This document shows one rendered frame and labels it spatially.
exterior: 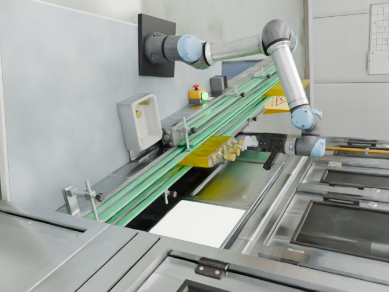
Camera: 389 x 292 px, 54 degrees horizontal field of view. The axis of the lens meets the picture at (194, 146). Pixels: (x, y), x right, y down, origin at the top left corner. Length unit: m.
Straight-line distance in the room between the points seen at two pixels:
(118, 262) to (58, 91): 0.81
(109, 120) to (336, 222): 1.02
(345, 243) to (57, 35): 1.28
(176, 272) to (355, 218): 0.99
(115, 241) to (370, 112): 7.14
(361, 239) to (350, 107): 6.38
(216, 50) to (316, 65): 5.98
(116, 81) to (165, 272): 1.06
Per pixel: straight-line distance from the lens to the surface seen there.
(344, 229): 1.59
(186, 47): 1.75
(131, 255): 0.87
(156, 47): 1.83
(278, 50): 1.58
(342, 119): 7.93
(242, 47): 1.79
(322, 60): 7.70
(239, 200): 1.70
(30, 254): 1.01
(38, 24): 1.47
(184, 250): 0.85
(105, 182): 1.63
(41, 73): 1.45
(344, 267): 1.38
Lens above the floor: 1.88
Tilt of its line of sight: 30 degrees down
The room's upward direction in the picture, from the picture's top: 95 degrees clockwise
